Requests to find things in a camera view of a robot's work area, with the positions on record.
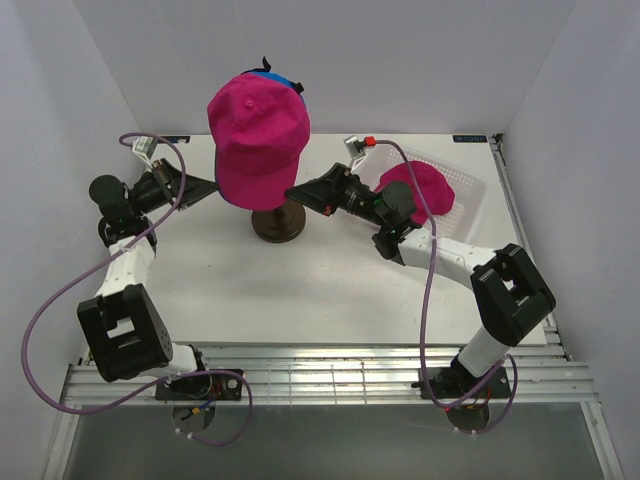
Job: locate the aluminium frame rails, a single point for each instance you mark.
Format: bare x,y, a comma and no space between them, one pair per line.
352,339

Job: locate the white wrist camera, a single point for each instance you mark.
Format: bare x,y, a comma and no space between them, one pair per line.
357,149
143,147

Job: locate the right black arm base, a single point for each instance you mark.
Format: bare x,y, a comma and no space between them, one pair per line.
448,385

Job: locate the magenta cap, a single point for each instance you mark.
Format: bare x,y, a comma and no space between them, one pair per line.
260,140
437,192

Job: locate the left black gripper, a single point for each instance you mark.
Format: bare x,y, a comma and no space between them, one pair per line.
194,188

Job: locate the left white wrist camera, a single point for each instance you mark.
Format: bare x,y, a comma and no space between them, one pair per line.
143,147

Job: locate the dark round wooden stand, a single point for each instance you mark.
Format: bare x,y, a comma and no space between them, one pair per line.
279,225

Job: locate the white plastic basket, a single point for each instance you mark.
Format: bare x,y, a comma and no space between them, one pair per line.
470,190

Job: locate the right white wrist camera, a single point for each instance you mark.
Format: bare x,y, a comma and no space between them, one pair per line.
357,149

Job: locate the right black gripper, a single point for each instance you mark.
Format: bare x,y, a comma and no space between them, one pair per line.
325,193

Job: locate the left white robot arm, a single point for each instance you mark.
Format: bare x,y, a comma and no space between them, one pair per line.
124,331

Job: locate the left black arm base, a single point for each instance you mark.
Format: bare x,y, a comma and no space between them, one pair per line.
214,386

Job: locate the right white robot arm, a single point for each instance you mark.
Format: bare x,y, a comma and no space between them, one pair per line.
510,293

